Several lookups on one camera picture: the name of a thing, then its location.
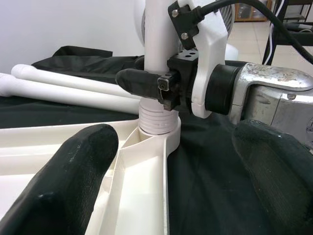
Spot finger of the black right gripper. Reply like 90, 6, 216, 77
134, 56, 145, 71
116, 69, 181, 111

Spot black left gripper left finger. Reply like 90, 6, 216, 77
0, 124, 120, 235

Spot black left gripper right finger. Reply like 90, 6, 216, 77
232, 119, 313, 235

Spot white plastic table leg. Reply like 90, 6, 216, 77
138, 0, 183, 136
0, 73, 141, 115
11, 63, 145, 101

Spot white plastic table top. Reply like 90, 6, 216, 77
0, 115, 183, 235

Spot white floor fan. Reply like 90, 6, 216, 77
133, 0, 240, 62

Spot black table cloth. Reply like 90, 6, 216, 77
0, 45, 313, 235

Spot wooden cabinet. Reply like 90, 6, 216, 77
235, 0, 272, 23

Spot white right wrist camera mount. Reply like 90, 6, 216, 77
175, 0, 227, 118

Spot black metal furniture frame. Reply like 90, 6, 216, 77
275, 0, 313, 49

